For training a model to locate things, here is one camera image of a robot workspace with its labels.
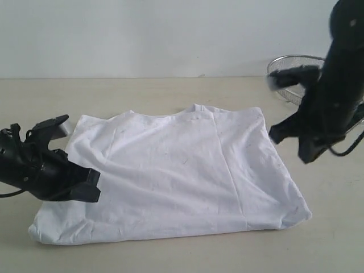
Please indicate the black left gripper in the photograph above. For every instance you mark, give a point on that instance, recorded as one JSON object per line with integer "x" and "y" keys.
{"x": 49, "y": 177}

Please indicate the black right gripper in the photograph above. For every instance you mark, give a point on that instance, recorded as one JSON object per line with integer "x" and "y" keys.
{"x": 320, "y": 121}

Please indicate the white t-shirt red logo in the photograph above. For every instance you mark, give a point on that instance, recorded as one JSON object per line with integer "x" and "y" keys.
{"x": 201, "y": 171}

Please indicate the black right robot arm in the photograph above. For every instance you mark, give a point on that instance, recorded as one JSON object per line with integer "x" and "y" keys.
{"x": 346, "y": 30}

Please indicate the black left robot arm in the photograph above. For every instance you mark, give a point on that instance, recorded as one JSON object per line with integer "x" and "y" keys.
{"x": 10, "y": 139}

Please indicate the metal wire mesh basket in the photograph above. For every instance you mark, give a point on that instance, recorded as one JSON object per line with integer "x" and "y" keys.
{"x": 340, "y": 73}

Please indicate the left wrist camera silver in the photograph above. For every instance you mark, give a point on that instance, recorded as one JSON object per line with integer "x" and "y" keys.
{"x": 44, "y": 132}

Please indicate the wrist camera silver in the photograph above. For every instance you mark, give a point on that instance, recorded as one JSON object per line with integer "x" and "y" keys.
{"x": 304, "y": 75}
{"x": 44, "y": 132}

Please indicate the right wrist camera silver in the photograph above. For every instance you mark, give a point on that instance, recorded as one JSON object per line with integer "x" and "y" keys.
{"x": 304, "y": 75}

